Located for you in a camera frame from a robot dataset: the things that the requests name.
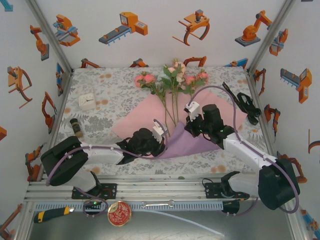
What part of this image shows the pink and purple wrapping paper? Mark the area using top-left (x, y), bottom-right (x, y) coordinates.
top-left (111, 88), bottom-right (248, 161)

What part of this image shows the black ribbon with gold print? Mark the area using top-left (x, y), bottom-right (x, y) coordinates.
top-left (221, 81), bottom-right (262, 126)

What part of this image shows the teal artificial flower stem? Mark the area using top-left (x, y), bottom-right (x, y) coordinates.
top-left (155, 71), bottom-right (177, 127)

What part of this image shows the silver wrench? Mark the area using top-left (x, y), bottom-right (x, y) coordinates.
top-left (141, 199), bottom-right (176, 208)

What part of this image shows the thin white plastic tube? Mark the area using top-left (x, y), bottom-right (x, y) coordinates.
top-left (147, 209), bottom-right (226, 237)

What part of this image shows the grey floral tablecloth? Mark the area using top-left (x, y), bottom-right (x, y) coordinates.
top-left (46, 66), bottom-right (277, 177)

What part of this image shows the small brown cylindrical bottle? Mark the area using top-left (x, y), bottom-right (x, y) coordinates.
top-left (69, 118), bottom-right (84, 138)

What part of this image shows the small white square clock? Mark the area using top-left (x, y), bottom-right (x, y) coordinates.
top-left (78, 93), bottom-right (98, 111)

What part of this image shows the round red and gold tin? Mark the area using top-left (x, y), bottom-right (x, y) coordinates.
top-left (107, 201), bottom-right (133, 228)

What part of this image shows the yellow and black utility knife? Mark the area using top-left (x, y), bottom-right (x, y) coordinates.
top-left (33, 206), bottom-right (75, 224)

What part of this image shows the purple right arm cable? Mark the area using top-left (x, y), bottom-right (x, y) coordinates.
top-left (189, 85), bottom-right (301, 217)

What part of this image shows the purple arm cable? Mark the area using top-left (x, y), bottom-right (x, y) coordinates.
top-left (189, 85), bottom-right (301, 217)
top-left (45, 119), bottom-right (170, 218)

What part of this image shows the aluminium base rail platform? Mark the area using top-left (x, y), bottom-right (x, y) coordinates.
top-left (23, 174), bottom-right (297, 202)

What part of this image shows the aluminium side rail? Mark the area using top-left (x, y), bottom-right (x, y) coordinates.
top-left (246, 69), bottom-right (285, 181)
top-left (27, 69), bottom-right (75, 182)

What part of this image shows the grey slotted cable duct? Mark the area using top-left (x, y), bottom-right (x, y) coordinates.
top-left (34, 201), bottom-right (224, 212)

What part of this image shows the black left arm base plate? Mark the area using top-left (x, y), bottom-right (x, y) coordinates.
top-left (71, 182), bottom-right (118, 200)

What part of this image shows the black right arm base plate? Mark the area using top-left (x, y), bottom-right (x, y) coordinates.
top-left (204, 182), bottom-right (251, 200)

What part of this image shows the black controller board with cables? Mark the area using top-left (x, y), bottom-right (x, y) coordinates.
top-left (221, 200), bottom-right (241, 218)
top-left (83, 199), bottom-right (108, 219)

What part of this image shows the aluminium frame post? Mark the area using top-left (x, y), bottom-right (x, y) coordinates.
top-left (246, 0), bottom-right (298, 76)
top-left (24, 0), bottom-right (75, 76)

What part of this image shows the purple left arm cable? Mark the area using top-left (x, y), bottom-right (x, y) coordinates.
top-left (45, 119), bottom-right (170, 218)

